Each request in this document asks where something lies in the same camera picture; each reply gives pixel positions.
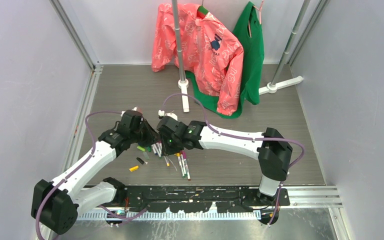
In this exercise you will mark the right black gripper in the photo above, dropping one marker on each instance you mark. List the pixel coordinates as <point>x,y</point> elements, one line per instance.
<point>166,150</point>

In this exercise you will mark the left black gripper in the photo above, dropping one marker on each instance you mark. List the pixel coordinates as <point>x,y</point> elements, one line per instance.
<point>151,136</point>

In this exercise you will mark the lime pen cap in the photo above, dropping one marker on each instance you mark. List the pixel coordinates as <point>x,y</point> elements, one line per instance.
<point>141,148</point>

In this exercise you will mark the brown cap marker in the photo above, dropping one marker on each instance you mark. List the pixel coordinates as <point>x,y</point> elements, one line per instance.
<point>183,165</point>

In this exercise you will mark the clear pen cap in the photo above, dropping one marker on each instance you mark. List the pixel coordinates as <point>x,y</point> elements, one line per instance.
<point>146,155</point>

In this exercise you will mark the black pen cap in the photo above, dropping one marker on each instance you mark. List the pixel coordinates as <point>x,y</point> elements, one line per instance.
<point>142,162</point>

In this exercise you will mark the yellow pen cap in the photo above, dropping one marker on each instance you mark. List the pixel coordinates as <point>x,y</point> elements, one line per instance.
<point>134,168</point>

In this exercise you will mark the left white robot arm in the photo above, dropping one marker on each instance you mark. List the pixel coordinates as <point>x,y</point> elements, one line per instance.
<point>56,204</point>

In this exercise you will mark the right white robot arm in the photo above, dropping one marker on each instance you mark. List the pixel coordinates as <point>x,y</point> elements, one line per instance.
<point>269,148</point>

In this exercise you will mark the left rack pole with foot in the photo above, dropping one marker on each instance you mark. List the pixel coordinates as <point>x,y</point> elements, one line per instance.
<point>183,83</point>

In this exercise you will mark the rack pole with foot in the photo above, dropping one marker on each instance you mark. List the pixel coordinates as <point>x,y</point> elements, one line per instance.
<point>183,83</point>
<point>275,85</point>

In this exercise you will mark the pink patterned jacket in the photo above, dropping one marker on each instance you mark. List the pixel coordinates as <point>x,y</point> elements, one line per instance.
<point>210,51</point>

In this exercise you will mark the right rack pole with foot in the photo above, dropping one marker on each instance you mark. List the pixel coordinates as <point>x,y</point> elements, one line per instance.
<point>275,85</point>

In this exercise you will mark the green garment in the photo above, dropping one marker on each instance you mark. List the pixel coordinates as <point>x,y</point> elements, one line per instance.
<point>248,31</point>

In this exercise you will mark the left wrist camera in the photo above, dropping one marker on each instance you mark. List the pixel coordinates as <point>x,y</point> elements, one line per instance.
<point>137,109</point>

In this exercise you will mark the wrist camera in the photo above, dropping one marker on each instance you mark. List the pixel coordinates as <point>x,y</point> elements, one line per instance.
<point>162,114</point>
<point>137,109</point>

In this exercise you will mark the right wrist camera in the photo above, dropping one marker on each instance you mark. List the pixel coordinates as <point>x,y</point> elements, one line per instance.
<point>162,114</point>

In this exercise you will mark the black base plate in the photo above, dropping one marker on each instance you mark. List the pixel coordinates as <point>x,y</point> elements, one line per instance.
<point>197,198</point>

